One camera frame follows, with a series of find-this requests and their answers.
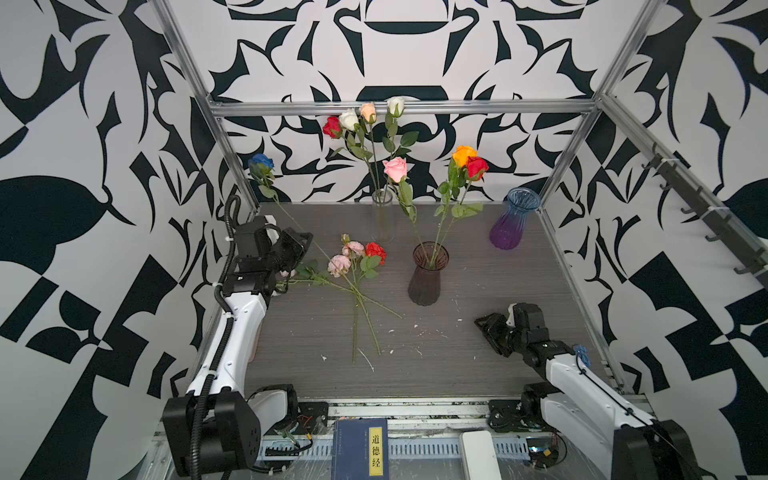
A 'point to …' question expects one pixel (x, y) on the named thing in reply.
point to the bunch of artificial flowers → (346, 271)
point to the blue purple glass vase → (507, 231)
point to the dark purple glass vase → (424, 285)
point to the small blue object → (579, 348)
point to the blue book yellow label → (361, 449)
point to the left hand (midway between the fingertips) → (313, 227)
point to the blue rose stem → (261, 167)
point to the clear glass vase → (382, 219)
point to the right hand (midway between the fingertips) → (480, 322)
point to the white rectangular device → (480, 455)
